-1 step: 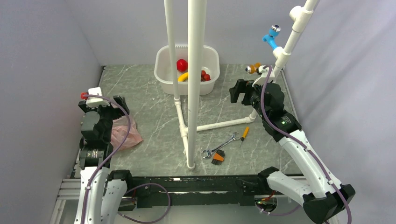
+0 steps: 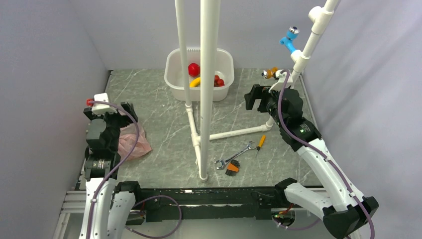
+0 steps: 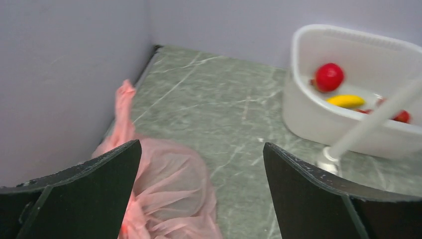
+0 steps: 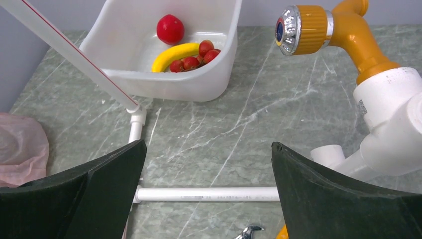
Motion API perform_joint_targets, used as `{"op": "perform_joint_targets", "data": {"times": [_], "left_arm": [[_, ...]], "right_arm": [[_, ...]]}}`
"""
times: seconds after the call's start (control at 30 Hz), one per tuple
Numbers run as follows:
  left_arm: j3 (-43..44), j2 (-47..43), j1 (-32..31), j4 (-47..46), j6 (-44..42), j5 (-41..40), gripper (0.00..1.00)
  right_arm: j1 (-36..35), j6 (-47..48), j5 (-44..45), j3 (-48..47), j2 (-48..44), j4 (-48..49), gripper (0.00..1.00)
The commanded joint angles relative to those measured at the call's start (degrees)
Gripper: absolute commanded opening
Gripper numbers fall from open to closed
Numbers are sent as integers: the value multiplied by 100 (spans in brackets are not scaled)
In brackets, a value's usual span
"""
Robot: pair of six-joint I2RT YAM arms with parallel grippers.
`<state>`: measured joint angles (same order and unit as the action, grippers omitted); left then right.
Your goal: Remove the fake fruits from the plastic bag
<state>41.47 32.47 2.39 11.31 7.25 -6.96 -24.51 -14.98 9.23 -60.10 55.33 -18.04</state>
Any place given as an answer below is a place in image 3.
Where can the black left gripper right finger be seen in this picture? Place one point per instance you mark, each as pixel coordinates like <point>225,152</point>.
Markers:
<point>311,203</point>

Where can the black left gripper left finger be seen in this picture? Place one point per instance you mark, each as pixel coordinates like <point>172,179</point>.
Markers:
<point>86,201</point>

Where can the pink plastic bag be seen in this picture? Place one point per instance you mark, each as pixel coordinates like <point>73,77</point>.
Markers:
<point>172,195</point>

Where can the yellow fake banana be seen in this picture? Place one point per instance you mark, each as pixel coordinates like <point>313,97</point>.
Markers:
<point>346,101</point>

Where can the red fake apple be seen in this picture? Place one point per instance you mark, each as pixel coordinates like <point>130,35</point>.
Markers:
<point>328,78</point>

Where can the red fake cherry tomatoes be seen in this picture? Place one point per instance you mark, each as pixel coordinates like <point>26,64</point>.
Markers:
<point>403,116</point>

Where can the white plastic basin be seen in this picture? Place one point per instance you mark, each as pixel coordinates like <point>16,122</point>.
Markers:
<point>375,67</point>

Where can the white pvc pipe frame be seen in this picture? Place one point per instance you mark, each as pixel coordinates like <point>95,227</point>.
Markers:
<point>329,158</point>

